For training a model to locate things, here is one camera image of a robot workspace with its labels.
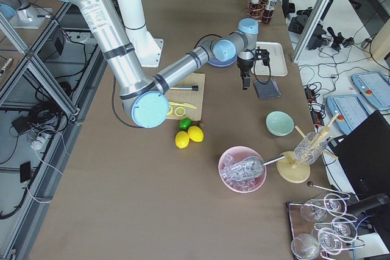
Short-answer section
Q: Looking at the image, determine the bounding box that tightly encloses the pink ice bucket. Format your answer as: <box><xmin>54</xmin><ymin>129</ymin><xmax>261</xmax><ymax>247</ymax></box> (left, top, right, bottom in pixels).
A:
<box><xmin>218</xmin><ymin>146</ymin><xmax>267</xmax><ymax>193</ymax></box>

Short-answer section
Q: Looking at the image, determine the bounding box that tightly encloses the yellow plastic knife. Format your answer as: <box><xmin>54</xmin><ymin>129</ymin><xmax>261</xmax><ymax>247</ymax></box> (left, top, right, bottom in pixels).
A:
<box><xmin>168</xmin><ymin>101</ymin><xmax>197</xmax><ymax>110</ymax></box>

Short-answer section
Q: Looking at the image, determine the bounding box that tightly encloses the teach pendant near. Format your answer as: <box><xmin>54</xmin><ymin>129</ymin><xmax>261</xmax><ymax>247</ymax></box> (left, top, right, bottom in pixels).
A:
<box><xmin>326</xmin><ymin>94</ymin><xmax>371</xmax><ymax>135</ymax></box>

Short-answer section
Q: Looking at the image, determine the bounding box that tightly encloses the grey folded cloth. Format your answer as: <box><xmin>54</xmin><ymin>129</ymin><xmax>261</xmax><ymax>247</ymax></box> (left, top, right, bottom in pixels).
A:
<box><xmin>253</xmin><ymin>79</ymin><xmax>281</xmax><ymax>99</ymax></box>

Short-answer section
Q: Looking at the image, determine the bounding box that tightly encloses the yellow lemon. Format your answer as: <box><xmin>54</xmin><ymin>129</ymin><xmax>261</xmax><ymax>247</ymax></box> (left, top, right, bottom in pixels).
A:
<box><xmin>187</xmin><ymin>126</ymin><xmax>204</xmax><ymax>142</ymax></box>
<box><xmin>175</xmin><ymin>131</ymin><xmax>190</xmax><ymax>149</ymax></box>

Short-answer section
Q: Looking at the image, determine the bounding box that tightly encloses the blue plate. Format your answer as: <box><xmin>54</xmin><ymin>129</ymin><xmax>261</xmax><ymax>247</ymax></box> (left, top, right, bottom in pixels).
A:
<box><xmin>208</xmin><ymin>55</ymin><xmax>237</xmax><ymax>68</ymax></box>

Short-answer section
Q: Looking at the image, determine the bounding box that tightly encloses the teach pendant far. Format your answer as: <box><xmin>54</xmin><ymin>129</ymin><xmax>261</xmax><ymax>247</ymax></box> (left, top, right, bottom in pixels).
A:
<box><xmin>351</xmin><ymin>71</ymin><xmax>389</xmax><ymax>111</ymax></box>

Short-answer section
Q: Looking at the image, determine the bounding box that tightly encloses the aluminium frame post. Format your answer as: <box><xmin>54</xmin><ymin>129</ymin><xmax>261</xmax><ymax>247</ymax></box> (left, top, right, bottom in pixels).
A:
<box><xmin>291</xmin><ymin>0</ymin><xmax>329</xmax><ymax>64</ymax></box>

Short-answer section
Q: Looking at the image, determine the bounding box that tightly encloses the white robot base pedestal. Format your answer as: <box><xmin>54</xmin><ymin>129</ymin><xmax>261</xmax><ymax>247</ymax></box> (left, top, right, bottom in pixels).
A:
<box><xmin>117</xmin><ymin>0</ymin><xmax>163</xmax><ymax>68</ymax></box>

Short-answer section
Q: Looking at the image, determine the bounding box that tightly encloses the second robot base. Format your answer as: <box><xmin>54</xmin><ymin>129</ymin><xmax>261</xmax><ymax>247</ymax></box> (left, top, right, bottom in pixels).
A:
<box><xmin>1</xmin><ymin>0</ymin><xmax>53</xmax><ymax>29</ymax></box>

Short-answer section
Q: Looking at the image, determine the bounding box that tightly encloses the yellow lemon upper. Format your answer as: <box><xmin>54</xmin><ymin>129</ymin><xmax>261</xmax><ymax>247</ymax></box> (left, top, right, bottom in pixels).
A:
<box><xmin>187</xmin><ymin>126</ymin><xmax>204</xmax><ymax>142</ymax></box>

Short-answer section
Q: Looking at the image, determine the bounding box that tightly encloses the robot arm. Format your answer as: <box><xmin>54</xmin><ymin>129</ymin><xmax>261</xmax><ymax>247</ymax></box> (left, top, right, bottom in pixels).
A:
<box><xmin>60</xmin><ymin>0</ymin><xmax>259</xmax><ymax>128</ymax></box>

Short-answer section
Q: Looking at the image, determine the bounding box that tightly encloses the bamboo cutting board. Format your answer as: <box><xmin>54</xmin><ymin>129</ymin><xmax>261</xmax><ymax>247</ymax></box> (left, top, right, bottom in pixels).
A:
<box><xmin>165</xmin><ymin>73</ymin><xmax>205</xmax><ymax>121</ymax></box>

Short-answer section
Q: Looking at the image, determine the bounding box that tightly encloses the green bowl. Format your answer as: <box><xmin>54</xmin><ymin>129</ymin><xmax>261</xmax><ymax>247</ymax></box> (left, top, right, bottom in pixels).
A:
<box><xmin>266</xmin><ymin>111</ymin><xmax>294</xmax><ymax>136</ymax></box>

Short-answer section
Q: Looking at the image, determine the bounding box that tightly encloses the clear glass on stand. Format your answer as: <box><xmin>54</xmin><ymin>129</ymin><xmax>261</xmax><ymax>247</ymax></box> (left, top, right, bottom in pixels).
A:
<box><xmin>294</xmin><ymin>132</ymin><xmax>327</xmax><ymax>165</ymax></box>

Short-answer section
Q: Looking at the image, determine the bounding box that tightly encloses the green lime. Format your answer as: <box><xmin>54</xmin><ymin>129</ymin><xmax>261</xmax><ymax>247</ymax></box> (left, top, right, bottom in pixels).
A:
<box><xmin>179</xmin><ymin>118</ymin><xmax>192</xmax><ymax>130</ymax></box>

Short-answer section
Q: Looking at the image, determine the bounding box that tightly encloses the wine glass rack tray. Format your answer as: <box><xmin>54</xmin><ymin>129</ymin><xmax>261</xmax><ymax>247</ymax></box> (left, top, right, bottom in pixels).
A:
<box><xmin>286</xmin><ymin>191</ymin><xmax>365</xmax><ymax>259</ymax></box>

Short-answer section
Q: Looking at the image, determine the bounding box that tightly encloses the copper wire bottle rack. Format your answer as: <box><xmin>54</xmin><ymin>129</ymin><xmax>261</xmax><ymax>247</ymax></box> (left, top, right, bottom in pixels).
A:
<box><xmin>248</xmin><ymin>0</ymin><xmax>277</xmax><ymax>24</ymax></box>

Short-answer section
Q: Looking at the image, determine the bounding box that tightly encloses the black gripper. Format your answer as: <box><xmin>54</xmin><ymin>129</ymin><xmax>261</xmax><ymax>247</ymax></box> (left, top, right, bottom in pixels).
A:
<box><xmin>237</xmin><ymin>57</ymin><xmax>255</xmax><ymax>90</ymax></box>

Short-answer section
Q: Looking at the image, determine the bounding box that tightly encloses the lemon slice flat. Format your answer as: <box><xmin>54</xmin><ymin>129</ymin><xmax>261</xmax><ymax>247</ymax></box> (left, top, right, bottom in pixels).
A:
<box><xmin>174</xmin><ymin>106</ymin><xmax>186</xmax><ymax>117</ymax></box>

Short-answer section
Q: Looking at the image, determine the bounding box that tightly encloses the steel muddler black tip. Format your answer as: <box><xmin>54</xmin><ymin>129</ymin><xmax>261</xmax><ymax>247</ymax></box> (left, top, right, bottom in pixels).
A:
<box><xmin>170</xmin><ymin>85</ymin><xmax>199</xmax><ymax>91</ymax></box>

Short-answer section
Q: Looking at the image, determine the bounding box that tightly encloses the metal ice scoop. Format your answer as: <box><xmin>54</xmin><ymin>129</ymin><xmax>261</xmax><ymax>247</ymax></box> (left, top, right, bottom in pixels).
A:
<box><xmin>239</xmin><ymin>155</ymin><xmax>285</xmax><ymax>180</ymax></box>

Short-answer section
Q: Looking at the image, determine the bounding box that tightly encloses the tea bottle lower left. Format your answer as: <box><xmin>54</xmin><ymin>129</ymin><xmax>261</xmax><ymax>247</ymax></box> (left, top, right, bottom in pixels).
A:
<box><xmin>261</xmin><ymin>0</ymin><xmax>277</xmax><ymax>24</ymax></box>

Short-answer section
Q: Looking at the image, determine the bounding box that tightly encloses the tea bottle upper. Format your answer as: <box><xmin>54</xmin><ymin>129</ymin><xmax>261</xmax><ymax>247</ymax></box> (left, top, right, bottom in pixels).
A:
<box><xmin>249</xmin><ymin>0</ymin><xmax>261</xmax><ymax>19</ymax></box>

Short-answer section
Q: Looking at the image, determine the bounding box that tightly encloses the teach pendant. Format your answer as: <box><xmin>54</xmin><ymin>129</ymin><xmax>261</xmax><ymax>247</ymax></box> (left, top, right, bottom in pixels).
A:
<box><xmin>351</xmin><ymin>71</ymin><xmax>389</xmax><ymax>111</ymax></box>
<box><xmin>326</xmin><ymin>94</ymin><xmax>371</xmax><ymax>135</ymax></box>

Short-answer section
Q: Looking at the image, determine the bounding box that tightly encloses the yellow lemon lower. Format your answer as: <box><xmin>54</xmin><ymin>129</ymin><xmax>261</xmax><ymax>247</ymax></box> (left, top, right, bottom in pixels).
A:
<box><xmin>175</xmin><ymin>131</ymin><xmax>190</xmax><ymax>149</ymax></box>

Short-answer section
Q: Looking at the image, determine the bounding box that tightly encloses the cream rabbit tray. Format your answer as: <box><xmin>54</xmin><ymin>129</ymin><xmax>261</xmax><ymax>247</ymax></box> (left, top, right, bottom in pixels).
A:
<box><xmin>252</xmin><ymin>41</ymin><xmax>288</xmax><ymax>77</ymax></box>

